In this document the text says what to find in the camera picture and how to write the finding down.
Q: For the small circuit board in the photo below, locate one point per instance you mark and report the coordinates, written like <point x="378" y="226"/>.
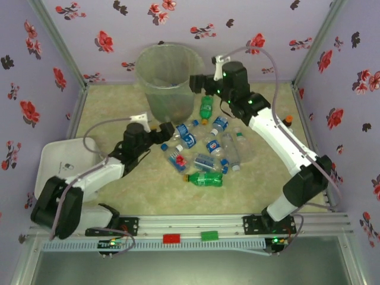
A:
<point x="277" y="241"/>
<point x="111" y="244"/>

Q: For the round logo blue label bottle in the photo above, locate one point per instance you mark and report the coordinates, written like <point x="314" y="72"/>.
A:
<point x="214" y="146"/>

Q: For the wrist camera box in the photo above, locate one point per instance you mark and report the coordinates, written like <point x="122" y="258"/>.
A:
<point x="141" y="118"/>
<point x="219" y="60"/>

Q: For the aluminium table side rail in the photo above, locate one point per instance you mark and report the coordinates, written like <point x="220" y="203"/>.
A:
<point x="302" y="118"/>
<point x="78" y="110"/>

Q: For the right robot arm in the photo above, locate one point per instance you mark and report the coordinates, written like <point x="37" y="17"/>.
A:
<point x="282" y="142"/>

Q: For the red flower label bottle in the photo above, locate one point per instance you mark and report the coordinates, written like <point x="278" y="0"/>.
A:
<point x="176" y="158"/>

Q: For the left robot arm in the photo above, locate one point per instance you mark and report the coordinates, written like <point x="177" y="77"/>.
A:
<point x="89" y="175"/>

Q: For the green bottle orange cap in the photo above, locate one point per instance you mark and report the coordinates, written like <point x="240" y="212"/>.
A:
<point x="206" y="108"/>

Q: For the aluminium frame post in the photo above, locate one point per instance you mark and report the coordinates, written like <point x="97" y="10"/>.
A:
<point x="320" y="41"/>
<point x="59" y="44"/>

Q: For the green plastic block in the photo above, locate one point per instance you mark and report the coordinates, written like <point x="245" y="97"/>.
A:
<point x="209" y="235"/>

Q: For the small white cap bottle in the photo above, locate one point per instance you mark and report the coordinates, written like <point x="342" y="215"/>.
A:
<point x="289" y="130"/>

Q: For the blue label bottle white cap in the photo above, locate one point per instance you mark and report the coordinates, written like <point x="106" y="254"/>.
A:
<point x="189" y="140"/>
<point x="221" y="122"/>

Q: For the clear bottle white cap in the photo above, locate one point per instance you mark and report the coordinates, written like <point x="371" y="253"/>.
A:
<point x="231" y="151"/>

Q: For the grey metal front panel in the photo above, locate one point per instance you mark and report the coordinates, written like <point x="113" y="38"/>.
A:
<point x="190" y="267"/>

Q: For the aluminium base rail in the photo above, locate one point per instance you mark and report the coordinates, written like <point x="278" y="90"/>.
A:
<point x="190" y="225"/>

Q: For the red plastic block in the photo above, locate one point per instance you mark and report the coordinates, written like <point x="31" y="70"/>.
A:
<point x="172" y="238"/>

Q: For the grey mesh waste bin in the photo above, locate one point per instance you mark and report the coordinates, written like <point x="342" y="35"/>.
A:
<point x="169" y="107"/>

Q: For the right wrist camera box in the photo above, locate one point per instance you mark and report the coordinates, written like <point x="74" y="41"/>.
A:
<point x="219" y="60"/>

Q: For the crushed clear bottle blue cap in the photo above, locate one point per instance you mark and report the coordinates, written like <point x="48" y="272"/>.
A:
<point x="205" y="161"/>

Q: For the brown bottle orange cap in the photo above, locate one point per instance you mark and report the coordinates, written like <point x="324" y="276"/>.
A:
<point x="288" y="120"/>

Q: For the green bottle yellow cap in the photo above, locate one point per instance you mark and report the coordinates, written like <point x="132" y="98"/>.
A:
<point x="205" y="179"/>

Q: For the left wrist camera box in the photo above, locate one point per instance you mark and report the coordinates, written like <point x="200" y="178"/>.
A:
<point x="141" y="118"/>

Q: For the clear plastic bin liner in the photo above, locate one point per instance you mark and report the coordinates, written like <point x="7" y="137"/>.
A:
<point x="154" y="65"/>

